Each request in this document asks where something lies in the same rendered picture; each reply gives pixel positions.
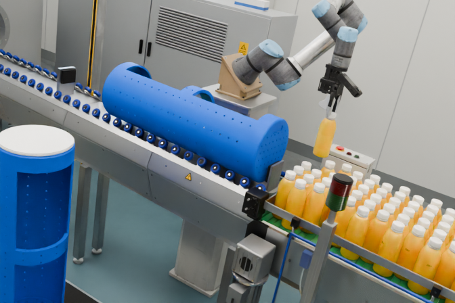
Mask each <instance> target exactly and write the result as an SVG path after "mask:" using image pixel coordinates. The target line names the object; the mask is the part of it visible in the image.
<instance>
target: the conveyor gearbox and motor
mask: <svg viewBox="0 0 455 303"><path fill-rule="evenodd" d="M275 250H276V246H275V245H274V244H272V243H270V242H268V241H266V240H264V239H262V238H260V237H258V236H256V235H254V234H252V233H251V234H250V235H249V236H247V237H245V238H244V239H243V240H242V241H240V242H239V243H237V245H236V251H235V254H234V260H233V263H232V275H233V280H232V284H231V285H230V286H229V288H228V291H227V297H226V301H225V302H227V303H259V299H260V296H261V291H262V288H263V285H264V284H265V283H266V282H267V280H268V278H269V274H268V273H269V272H270V269H271V266H272V261H273V258H274V253H275Z"/></svg>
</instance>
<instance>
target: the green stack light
mask: <svg viewBox="0 0 455 303"><path fill-rule="evenodd" d="M348 199H349V196H347V197H341V196H338V195H335V194H333V193H332V192H330V190H328V194H327V197H326V201H325V204H326V206H327V207H328V208H330V209H332V210H336V211H344V210H345V209H346V206H347V202H348Z"/></svg>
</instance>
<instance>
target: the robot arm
mask: <svg viewBox="0 0 455 303"><path fill-rule="evenodd" d="M311 11H312V13H313V14H314V16H315V17H316V18H317V19H318V21H319V22H320V24H321V25H322V26H323V27H324V28H325V31H324V32H323V33H322V34H321V35H320V36H318V37H317V38H316V39H314V40H313V41H312V42H311V43H310V44H308V45H307V46H306V47H304V48H303V49H302V50H300V52H298V53H297V54H296V55H295V56H293V57H287V58H286V59H284V58H283V55H284V52H283V50H282V48H281V47H280V46H279V45H278V44H277V43H276V42H274V41H272V40H270V39H267V40H264V42H262V43H260V44H259V45H258V46H256V47H255V48H254V49H253V50H252V51H250V52H249V53H248V54H246V55H245V56H242V57H239V58H236V59H235V60H234V61H233V62H232V69H233V71H234V73H235V75H236V76H237V77H238V79H239V80H240V81H242V82H243V83H244V84H246V85H251V84H253V83H254V82H255V80H256V79H257V77H258V76H259V74H260V73H261V72H263V71H264V72H265V73H266V74H267V76H268V77H269V78H270V79H271V81H272V82H273V83H274V85H275V86H277V88H278V89H279V90H280V91H285V90H287V89H289V88H291V87H293V86H295V85H296V84H297V83H299V82H300V80H301V79H300V77H301V76H302V75H303V71H304V69H306V68H307V67H308V66H310V65H311V64H312V63H314V62H315V61H316V60H317V59H318V58H320V57H321V56H322V55H324V54H325V53H326V52H327V51H328V50H329V49H331V48H332V47H334V51H333V55H332V59H331V62H330V63H331V64H330V63H329V64H326V66H325V67H326V72H325V75H324V77H322V78H321V79H320V83H321V84H319V87H318V91H321V92H322V93H325V94H330V95H327V96H326V99H325V100H324V101H320V102H319V106H320V107H321V108H323V109H325V110H326V118H327V117H329V116H330V115H331V112H334V113H335V112H336V110H337V108H338V105H339V102H340V100H341V97H342V94H343V89H344V86H345V87H346V88H347V90H348V91H349V92H350V93H351V94H352V95H353V96H354V97H359V96H360V95H362V91H361V90H360V89H359V88H358V87H357V86H356V85H355V84H354V82H353V81H352V80H351V79H350V78H349V77H348V76H347V75H346V74H345V73H342V72H347V71H348V67H349V65H350V62H351V57H352V55H353V50H354V47H355V43H356V41H357V39H358V35H359V33H361V31H363V29H365V27H366V26H367V24H368V20H367V19H366V17H365V15H364V14H363V13H362V11H361V10H360V9H359V7H358V6H357V5H356V4H355V2H354V1H353V0H321V1H320V2H319V3H317V4H316V5H315V6H314V7H312V9H311Z"/></svg>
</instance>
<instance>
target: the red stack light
mask: <svg viewBox="0 0 455 303"><path fill-rule="evenodd" d="M352 186H353V184H350V185H344V184H341V183H338V182H336V181H335V180H334V179H333V178H332V180H331V183H330V187H329V190H330V192H332V193H333V194H335V195H338V196H341V197H347V196H349V195H350V193H351V189H352Z"/></svg>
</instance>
